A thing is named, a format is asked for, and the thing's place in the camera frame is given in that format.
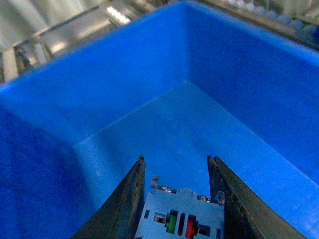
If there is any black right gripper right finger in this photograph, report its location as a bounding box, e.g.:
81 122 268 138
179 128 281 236
207 155 305 239

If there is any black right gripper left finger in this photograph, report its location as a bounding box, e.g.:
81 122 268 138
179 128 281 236
72 155 146 239

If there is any red green switch contact block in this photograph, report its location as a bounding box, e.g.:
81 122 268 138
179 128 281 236
135 175 225 239

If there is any blue empty centre bin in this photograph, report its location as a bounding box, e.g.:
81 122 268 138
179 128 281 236
0 1 319 239

